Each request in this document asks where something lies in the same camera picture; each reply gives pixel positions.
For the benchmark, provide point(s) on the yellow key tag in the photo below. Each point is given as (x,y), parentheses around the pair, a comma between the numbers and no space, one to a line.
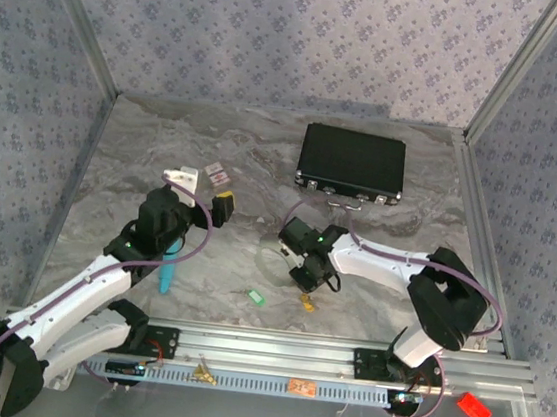
(307,303)

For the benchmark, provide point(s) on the green key tag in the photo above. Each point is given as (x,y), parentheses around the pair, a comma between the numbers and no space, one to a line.
(256,298)

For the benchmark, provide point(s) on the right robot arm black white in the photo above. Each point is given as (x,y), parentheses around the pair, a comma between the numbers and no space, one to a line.
(377,265)

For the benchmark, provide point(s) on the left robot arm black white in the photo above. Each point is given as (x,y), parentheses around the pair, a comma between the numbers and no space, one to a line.
(83,292)

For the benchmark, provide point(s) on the small red white card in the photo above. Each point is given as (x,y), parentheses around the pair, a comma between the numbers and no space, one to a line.
(217,174)

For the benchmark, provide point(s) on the turquoise plastic pen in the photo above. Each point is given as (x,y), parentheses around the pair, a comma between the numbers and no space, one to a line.
(168,271)

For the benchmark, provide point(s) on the black aluminium case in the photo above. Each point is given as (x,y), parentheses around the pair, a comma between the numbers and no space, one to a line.
(352,159)

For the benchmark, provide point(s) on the orange sticker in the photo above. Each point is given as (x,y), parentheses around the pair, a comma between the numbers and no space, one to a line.
(302,387)

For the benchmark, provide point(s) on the gold triangular piece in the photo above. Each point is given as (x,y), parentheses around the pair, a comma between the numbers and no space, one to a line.
(202,373)

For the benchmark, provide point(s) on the small circuit board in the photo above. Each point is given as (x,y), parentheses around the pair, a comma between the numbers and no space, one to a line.
(122,367)
(405,398)

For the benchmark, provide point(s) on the red plastic block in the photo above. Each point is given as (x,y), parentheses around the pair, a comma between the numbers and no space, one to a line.
(474,408)

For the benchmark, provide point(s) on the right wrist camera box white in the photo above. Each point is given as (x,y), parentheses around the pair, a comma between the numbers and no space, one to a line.
(287,254)

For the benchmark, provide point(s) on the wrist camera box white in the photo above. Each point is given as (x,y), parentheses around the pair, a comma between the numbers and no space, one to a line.
(287,254)
(181,182)

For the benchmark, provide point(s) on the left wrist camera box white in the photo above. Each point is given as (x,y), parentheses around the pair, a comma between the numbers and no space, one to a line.
(181,182)

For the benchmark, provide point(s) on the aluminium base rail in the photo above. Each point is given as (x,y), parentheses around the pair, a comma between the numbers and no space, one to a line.
(262,350)

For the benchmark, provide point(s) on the aluminium side rail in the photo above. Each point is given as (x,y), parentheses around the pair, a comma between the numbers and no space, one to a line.
(86,156)
(472,190)

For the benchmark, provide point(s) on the grey metal bracket plate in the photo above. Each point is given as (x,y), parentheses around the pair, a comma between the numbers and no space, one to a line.
(63,379)

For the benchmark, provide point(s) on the aluminium frame post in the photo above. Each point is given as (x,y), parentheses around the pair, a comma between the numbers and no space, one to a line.
(516,69)
(81,20)

